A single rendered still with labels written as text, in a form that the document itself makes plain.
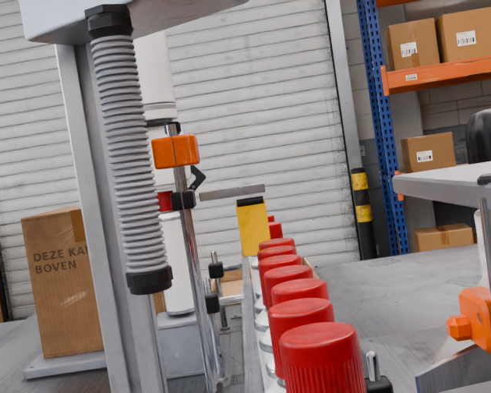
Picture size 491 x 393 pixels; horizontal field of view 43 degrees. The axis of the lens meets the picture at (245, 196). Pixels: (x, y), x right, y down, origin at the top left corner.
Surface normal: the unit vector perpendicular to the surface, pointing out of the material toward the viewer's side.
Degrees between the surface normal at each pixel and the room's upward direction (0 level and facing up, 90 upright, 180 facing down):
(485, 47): 90
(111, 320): 90
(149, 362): 90
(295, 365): 90
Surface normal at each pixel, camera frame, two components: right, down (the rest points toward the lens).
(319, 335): -0.15, -0.99
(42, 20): -0.55, 0.13
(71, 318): 0.00, 0.05
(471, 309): -0.99, 0.14
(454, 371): 0.58, -0.04
